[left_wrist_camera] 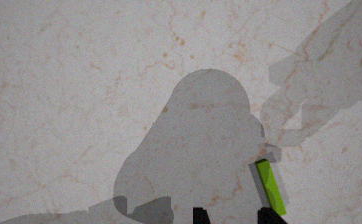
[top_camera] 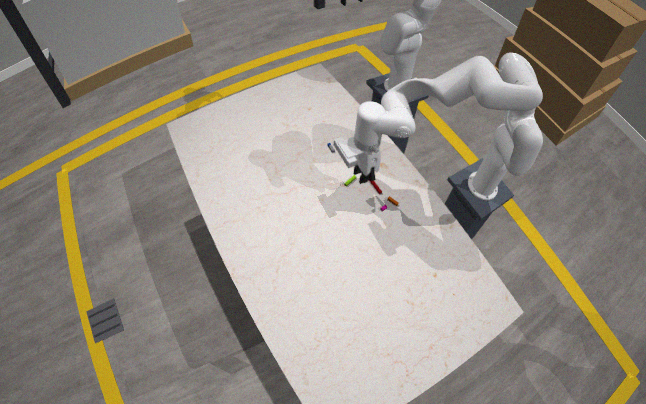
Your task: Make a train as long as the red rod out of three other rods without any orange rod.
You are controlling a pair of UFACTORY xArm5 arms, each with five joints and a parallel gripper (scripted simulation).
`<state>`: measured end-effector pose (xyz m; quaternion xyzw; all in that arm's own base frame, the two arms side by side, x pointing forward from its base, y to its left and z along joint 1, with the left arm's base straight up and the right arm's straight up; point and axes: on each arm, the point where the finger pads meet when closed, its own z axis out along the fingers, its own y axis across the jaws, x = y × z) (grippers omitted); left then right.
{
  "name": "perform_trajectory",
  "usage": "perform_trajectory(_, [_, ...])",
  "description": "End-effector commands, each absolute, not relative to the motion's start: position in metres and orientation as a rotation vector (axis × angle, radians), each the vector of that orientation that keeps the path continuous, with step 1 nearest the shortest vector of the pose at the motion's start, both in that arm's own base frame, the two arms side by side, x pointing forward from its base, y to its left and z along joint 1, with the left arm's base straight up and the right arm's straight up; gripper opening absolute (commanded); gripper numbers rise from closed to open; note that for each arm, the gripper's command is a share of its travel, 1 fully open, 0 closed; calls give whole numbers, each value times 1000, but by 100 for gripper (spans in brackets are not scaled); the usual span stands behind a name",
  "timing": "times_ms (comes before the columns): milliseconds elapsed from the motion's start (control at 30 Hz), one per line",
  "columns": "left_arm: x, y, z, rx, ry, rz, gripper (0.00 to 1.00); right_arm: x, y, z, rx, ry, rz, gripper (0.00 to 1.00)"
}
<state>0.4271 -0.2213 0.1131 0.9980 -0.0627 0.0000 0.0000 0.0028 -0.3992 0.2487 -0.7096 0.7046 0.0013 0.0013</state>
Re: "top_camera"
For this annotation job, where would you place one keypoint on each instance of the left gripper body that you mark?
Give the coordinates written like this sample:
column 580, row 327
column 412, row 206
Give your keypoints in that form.
column 365, row 163

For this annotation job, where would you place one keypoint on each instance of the dark red rectangular bar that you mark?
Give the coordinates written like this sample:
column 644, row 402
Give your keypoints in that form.
column 376, row 187

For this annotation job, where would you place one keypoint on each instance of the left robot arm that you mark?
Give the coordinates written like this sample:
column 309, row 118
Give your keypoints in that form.
column 476, row 76

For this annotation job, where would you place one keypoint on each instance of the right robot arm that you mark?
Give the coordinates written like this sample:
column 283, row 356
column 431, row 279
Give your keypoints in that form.
column 401, row 26

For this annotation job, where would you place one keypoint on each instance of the lime green rod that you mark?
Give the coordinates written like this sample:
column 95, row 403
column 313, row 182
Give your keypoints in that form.
column 350, row 180

